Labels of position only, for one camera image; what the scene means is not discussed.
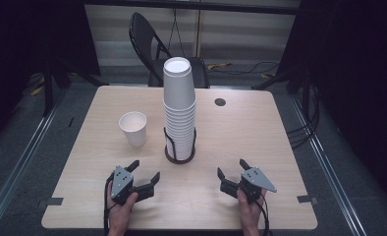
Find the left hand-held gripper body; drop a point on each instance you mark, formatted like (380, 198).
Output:
(121, 183)

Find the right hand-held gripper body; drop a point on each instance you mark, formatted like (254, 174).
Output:
(257, 181)

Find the single white paper cup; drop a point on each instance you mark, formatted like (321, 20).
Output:
(133, 126)

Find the stack of white paper cups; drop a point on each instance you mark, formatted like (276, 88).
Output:
(179, 108)

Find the person's left hand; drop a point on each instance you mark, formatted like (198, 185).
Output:
(122, 214)

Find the person's right hand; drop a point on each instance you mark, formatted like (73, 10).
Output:
(249, 214)

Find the grey tape strip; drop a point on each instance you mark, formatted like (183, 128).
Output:
(306, 199)
(54, 201)

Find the dark round table grommet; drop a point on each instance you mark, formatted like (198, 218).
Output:
(220, 102)

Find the black metal stand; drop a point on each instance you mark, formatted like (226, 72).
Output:
(47, 95)

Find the black folding chair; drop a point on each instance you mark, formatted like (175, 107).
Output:
(145, 42)

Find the metal floor rail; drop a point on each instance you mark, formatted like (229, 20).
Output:
(16, 172)
(325, 164)

